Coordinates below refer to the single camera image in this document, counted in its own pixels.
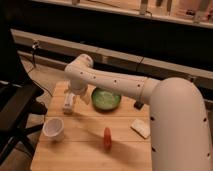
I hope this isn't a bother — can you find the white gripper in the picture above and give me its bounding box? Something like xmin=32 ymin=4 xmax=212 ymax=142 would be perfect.
xmin=64 ymin=82 xmax=90 ymax=104

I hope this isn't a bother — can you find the white plastic bottle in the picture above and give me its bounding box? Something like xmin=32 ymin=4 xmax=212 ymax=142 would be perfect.
xmin=62 ymin=93 xmax=76 ymax=114

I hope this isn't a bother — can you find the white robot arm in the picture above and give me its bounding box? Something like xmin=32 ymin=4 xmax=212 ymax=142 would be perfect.
xmin=65 ymin=54 xmax=213 ymax=171

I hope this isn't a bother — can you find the green ceramic bowl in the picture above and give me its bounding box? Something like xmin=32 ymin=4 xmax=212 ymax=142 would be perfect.
xmin=91 ymin=87 xmax=121 ymax=111

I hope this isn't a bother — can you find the white paper cup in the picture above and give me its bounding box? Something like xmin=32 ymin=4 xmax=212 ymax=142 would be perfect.
xmin=43 ymin=118 xmax=64 ymax=142

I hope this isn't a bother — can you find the red chili pepper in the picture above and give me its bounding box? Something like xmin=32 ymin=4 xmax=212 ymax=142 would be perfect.
xmin=103 ymin=127 xmax=112 ymax=150

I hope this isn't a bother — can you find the wooden table board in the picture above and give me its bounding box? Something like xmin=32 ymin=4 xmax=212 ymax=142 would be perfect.
xmin=31 ymin=81 xmax=152 ymax=171

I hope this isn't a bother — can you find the black chair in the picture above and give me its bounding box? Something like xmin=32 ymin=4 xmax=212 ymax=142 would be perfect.
xmin=0 ymin=83 xmax=47 ymax=165

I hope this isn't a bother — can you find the black rectangular block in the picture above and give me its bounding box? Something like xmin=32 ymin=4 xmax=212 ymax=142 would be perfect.
xmin=134 ymin=101 xmax=144 ymax=110

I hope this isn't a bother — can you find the white sponge block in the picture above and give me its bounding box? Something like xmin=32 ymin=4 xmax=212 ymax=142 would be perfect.
xmin=131 ymin=119 xmax=150 ymax=139

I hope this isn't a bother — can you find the black cable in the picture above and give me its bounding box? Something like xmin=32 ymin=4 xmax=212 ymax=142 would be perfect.
xmin=19 ymin=54 xmax=54 ymax=98

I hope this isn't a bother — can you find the grey metal rail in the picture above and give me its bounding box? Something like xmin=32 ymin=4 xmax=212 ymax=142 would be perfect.
xmin=12 ymin=29 xmax=213 ymax=84

